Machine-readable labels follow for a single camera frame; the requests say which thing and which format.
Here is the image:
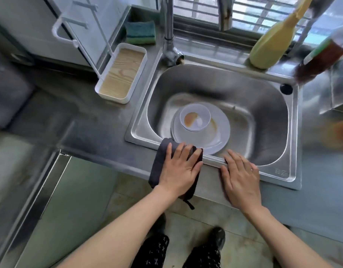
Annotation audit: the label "person's left hand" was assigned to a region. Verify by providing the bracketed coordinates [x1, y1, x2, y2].
[157, 142, 203, 197]

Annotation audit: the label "person's right hand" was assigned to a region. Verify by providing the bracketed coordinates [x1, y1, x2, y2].
[220, 149, 263, 218]

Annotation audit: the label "dark blue towel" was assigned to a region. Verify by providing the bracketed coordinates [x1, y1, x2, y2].
[148, 137, 204, 210]

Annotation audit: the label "white plate with sauce stain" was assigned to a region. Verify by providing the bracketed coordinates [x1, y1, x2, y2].
[173, 103, 231, 156]

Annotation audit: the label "small white bowl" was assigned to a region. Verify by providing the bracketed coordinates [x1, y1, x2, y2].
[179, 103, 212, 133]

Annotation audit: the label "stainless steel sink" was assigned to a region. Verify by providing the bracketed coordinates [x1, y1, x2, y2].
[124, 47, 303, 191]

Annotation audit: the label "brown liquid spray bottle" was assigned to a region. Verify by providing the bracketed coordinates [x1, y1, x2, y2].
[294, 26, 343, 84]

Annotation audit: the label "person's right forearm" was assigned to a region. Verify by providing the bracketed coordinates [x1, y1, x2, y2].
[244, 205, 333, 268]

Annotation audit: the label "person's left forearm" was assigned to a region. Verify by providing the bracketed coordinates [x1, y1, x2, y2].
[57, 184, 180, 268]

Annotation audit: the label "black shoe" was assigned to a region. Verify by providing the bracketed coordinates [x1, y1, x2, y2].
[152, 213, 167, 237]
[209, 226, 226, 250]

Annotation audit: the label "black patterned trousers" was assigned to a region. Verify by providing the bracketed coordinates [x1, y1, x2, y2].
[131, 234, 222, 268]

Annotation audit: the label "white caddy with wooden top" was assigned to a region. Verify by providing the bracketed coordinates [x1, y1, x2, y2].
[51, 16, 148, 105]

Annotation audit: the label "pale green cabinet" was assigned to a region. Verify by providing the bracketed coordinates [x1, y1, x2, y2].
[15, 156, 117, 268]

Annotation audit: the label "yellow dish soap bottle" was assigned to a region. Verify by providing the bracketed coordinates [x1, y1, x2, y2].
[249, 0, 314, 70]

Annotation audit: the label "curved chrome faucet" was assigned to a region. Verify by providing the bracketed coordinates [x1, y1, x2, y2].
[160, 0, 234, 67]

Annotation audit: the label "green scouring sponge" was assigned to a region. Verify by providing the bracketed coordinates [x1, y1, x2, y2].
[125, 20, 157, 45]

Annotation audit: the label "window security grille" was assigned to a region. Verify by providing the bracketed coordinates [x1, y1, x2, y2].
[171, 0, 328, 39]

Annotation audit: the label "grey hanging cloth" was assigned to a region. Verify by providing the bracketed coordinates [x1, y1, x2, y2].
[310, 0, 338, 19]

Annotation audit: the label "grey dark-rimmed cutting board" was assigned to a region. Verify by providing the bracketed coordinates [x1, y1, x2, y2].
[0, 0, 94, 67]

